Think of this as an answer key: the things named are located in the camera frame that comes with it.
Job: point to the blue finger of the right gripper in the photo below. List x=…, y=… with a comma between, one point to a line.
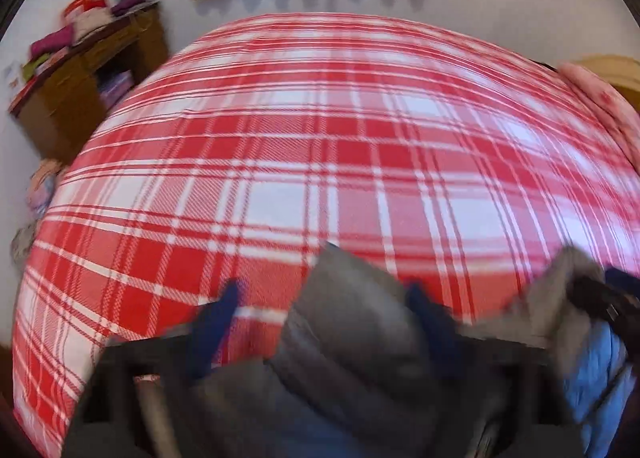
x=615, y=301

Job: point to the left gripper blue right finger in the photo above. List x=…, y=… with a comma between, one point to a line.
x=503, y=399

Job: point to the green folded cloth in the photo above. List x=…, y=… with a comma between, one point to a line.
x=30, y=69

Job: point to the red gift box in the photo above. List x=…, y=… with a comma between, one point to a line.
x=77, y=7

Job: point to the beige folded clothes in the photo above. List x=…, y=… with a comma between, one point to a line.
x=90, y=21

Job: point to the grey puffer jacket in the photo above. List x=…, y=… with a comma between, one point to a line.
x=349, y=377

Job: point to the red plaid bed sheet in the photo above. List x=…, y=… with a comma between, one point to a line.
x=429, y=153

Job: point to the magenta folded clothes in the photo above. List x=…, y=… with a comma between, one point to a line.
x=55, y=41

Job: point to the pink clothes pile on floor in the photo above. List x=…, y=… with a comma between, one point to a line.
x=42, y=186

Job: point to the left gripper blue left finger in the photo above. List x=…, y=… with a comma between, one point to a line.
x=138, y=400

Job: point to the wooden headboard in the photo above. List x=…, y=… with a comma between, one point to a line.
x=622, y=72

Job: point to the white greeting card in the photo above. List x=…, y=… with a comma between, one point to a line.
x=13, y=77

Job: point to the dark purple clothes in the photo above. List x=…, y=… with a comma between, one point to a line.
x=124, y=6

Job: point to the brown wooden desk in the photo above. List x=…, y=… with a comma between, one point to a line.
x=60, y=108

